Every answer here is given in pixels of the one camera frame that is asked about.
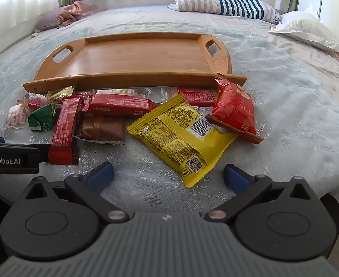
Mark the gold snack packet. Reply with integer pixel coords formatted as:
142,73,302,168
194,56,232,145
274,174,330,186
46,84,77,104

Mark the pale blue snowflake bedspread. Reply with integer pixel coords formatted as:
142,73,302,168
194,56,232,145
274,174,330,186
0,4,339,212

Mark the pink crumpled cloth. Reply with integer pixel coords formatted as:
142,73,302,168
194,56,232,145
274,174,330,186
57,1,107,29

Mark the white pillow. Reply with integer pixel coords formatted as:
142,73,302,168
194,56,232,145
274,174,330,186
269,4,339,57

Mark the striped pillow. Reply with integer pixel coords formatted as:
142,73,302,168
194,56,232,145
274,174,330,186
167,0,281,24

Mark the cream biscuit clear packet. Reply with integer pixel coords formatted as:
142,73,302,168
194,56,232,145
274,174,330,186
95,88,153,99

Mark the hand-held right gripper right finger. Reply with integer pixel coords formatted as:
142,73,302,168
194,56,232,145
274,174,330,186
203,164,322,225

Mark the wide red snack bar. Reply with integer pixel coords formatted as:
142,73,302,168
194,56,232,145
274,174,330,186
84,93,157,118

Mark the red puffed snack packet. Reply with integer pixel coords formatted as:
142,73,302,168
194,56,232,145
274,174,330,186
206,73,264,144

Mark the red and white candy packet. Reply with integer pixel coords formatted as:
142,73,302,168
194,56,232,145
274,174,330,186
16,93,51,110

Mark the mauve pillow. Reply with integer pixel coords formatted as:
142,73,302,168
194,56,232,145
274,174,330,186
32,6,70,33

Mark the brown chocolate bar packet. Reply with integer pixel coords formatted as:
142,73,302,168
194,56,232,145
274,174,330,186
74,115,126,145

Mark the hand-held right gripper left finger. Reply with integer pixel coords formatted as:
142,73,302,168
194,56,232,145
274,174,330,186
15,162,130,225

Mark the yellow snack packet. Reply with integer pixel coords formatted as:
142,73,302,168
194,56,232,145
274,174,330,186
126,93,239,189

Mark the slim dark red snack bar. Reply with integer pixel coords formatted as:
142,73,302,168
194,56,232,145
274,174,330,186
48,97,82,166

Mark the clear packet with red label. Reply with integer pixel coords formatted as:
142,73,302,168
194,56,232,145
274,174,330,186
158,87,220,107

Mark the wooden tray with handles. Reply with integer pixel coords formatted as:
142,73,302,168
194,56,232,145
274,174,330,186
23,32,247,93

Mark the pink and white biscuit packet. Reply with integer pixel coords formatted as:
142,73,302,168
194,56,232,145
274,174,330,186
4,104,29,129

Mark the green snack packet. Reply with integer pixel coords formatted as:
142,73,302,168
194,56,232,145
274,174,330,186
28,103,61,132

